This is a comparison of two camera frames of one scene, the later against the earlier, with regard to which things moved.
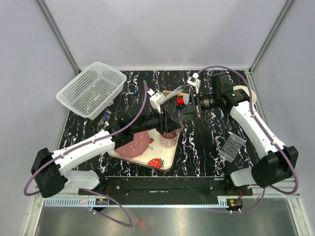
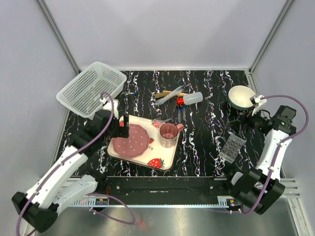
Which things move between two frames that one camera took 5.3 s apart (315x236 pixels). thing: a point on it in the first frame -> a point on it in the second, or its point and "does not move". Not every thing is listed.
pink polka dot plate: [136, 147] does not move
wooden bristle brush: [166, 93] does not move
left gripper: [166, 124] -> [121, 131]
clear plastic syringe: [172, 94] does not move
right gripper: [195, 105] -> [246, 118]
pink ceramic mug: [170, 139] does not move
